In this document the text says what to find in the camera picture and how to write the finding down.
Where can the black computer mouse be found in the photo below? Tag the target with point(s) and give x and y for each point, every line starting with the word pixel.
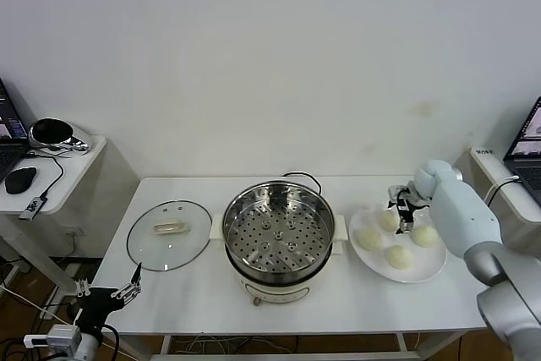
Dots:
pixel 20 180

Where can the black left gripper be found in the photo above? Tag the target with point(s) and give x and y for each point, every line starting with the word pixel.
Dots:
pixel 95 306

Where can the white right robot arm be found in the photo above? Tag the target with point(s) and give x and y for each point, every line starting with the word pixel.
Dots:
pixel 465 217

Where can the white round plate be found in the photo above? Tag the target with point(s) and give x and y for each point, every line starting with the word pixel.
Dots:
pixel 418 266

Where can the white side table with label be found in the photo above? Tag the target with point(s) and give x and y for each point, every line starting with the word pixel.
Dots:
pixel 477 166

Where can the white wall socket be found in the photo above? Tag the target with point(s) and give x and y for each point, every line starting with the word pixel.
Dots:
pixel 72 232

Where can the black laptop beside mouse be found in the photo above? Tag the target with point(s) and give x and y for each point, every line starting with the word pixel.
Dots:
pixel 8 124

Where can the white main table frame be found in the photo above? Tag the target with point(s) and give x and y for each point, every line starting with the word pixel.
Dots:
pixel 167 342

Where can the white side table with mouse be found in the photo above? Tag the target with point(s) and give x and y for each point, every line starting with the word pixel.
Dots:
pixel 76 175

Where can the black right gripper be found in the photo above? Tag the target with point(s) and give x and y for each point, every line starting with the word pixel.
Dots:
pixel 408 206

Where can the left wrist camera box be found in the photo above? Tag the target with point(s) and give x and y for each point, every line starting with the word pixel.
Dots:
pixel 63 335

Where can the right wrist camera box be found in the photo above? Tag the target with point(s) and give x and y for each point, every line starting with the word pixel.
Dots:
pixel 397 191

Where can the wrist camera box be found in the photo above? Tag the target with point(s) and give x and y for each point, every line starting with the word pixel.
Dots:
pixel 63 335
pixel 397 191

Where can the shiny chrome shell object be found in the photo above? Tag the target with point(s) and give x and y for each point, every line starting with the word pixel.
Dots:
pixel 50 130

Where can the white steamed baozi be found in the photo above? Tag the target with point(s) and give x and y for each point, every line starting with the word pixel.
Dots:
pixel 369 239
pixel 386 221
pixel 424 236
pixel 398 257

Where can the stainless perforated steamer basket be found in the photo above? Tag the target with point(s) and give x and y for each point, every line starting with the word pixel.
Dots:
pixel 279 234

